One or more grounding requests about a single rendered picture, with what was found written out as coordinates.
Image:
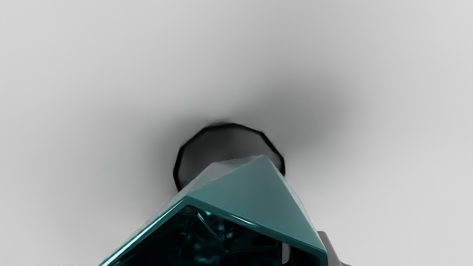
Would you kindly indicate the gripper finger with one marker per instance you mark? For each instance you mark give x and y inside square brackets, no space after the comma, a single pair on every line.
[330,251]

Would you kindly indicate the teal faceted mug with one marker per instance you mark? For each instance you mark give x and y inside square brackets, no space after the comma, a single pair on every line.
[255,195]

